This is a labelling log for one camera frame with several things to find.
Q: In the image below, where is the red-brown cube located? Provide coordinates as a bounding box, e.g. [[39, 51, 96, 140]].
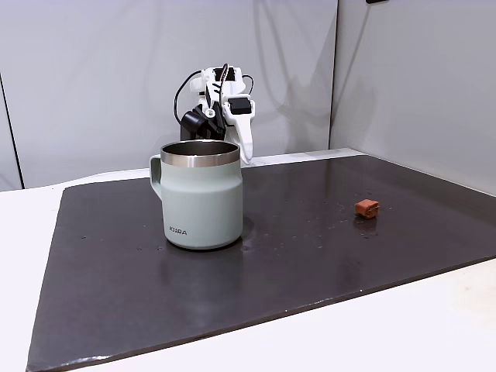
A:
[[354, 198, 380, 220]]

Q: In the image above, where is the pale green steel mug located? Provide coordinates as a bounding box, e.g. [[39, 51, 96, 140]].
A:
[[149, 139, 244, 251]]

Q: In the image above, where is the dark grey table mat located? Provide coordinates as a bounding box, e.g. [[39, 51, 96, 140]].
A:
[[26, 149, 496, 372]]

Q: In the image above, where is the black cable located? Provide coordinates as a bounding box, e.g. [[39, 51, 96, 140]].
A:
[[173, 71, 199, 126]]

